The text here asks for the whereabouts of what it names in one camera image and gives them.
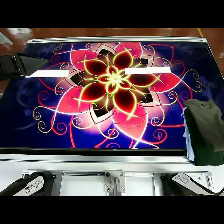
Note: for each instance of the light blue garment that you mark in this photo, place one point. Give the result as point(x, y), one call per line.
point(188, 140)

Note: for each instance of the dark green T-shirt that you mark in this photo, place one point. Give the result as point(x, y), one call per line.
point(206, 123)

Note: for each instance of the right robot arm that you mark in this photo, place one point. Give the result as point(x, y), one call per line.
point(190, 185)

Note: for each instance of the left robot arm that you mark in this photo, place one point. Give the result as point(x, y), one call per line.
point(28, 185)

